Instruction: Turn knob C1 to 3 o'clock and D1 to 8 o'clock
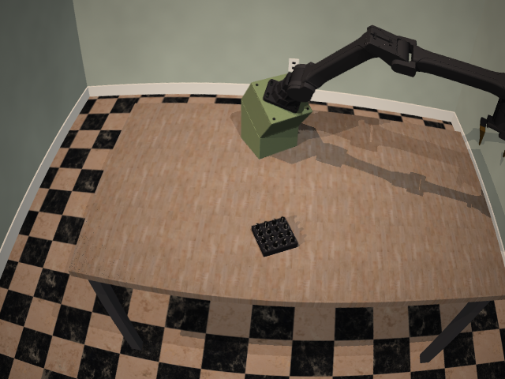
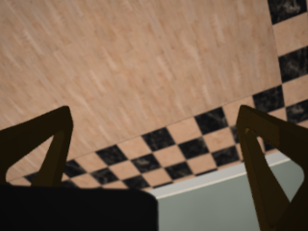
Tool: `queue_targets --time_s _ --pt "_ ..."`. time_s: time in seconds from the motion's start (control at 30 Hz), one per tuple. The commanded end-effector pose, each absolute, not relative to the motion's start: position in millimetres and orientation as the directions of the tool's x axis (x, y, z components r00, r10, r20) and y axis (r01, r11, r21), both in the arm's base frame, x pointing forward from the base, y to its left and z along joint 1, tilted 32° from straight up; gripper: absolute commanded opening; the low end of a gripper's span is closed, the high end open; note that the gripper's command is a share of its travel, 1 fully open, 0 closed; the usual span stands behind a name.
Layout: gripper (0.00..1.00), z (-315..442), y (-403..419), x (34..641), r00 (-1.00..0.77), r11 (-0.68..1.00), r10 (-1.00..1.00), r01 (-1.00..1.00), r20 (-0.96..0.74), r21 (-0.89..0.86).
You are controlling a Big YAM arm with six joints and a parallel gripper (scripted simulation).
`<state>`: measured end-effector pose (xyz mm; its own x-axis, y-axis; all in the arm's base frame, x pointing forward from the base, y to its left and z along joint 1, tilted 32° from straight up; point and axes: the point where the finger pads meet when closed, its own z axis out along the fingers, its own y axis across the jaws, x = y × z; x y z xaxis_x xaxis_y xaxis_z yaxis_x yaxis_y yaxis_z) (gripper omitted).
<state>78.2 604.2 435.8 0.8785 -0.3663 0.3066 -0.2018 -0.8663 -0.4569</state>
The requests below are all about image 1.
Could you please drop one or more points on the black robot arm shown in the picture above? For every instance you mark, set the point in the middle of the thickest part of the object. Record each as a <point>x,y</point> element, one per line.
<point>394,50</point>

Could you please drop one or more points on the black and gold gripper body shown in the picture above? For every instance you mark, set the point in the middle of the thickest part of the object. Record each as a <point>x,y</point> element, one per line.
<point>497,125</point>

